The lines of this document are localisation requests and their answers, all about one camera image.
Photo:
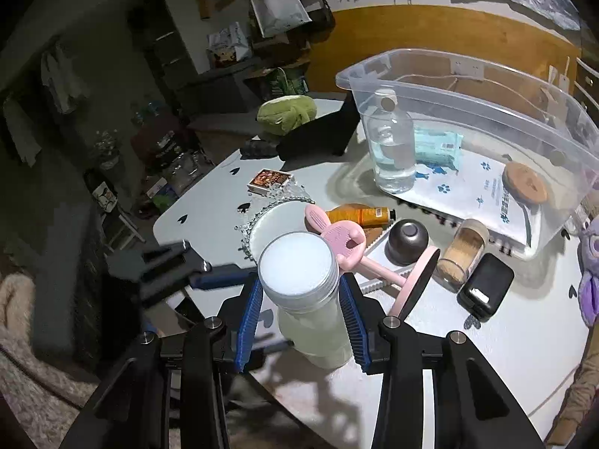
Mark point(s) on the green plush toy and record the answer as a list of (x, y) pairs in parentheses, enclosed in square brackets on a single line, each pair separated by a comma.
[(286, 112)]

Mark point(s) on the orange cream tube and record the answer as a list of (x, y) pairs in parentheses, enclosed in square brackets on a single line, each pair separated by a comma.
[(360, 215)]

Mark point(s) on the pink rabbit stand mirror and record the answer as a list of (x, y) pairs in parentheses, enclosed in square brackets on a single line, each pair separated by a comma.
[(346, 238)]

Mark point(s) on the white tote bag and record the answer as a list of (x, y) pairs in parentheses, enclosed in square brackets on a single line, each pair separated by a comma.
[(276, 2)]

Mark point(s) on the clear plastic container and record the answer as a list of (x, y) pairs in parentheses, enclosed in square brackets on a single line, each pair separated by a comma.
[(468, 103)]

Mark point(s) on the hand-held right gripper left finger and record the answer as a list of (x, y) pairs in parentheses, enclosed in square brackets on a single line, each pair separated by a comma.
[(249, 322)]

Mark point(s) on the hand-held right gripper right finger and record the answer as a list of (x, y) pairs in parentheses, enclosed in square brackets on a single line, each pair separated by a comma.
[(354, 329)]

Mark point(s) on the purple plush toy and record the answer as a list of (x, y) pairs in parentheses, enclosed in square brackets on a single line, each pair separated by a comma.
[(590, 271)]

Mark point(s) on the beige fluffy rug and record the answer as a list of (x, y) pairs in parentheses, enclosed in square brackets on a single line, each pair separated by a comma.
[(32, 365)]

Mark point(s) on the round mirror with crystal rim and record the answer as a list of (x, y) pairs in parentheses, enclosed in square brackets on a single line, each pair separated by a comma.
[(276, 222)]

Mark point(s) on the white comb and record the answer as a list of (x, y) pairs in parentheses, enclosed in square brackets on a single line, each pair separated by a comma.
[(383, 281)]

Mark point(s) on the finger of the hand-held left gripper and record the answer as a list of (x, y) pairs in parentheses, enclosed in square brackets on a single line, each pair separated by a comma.
[(220, 277), (274, 346)]

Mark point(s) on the white pouch with paw prints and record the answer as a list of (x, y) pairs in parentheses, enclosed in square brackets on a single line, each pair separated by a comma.
[(477, 191)]

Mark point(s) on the clear water bottle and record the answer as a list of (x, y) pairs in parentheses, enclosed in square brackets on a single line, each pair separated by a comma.
[(392, 149)]

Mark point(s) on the clear toothpick holder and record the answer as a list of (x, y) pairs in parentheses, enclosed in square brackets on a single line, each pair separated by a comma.
[(461, 255)]

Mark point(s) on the teal wet wipes pack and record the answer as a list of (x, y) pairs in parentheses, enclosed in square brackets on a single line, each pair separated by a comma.
[(437, 147)]

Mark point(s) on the green bag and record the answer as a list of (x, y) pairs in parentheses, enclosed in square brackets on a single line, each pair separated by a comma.
[(286, 83)]

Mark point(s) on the cartoon printed box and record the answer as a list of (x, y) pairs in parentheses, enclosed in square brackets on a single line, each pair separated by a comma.
[(228, 46)]

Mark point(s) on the black case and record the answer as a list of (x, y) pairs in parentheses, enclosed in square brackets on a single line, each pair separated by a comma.
[(486, 285)]

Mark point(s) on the playing card box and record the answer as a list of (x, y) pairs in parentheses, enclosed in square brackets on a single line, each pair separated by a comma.
[(269, 180)]

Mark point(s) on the round wooden lid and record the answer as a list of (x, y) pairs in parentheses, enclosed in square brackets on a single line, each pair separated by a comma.
[(525, 183)]

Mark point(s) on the clear jar with silver lid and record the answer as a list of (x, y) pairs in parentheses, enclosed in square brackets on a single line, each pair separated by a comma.
[(299, 271)]

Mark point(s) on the dark metal bowl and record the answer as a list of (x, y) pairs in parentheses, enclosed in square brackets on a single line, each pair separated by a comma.
[(407, 242)]

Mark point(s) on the dark grey cloth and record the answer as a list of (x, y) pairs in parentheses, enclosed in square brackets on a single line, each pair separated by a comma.
[(258, 149)]

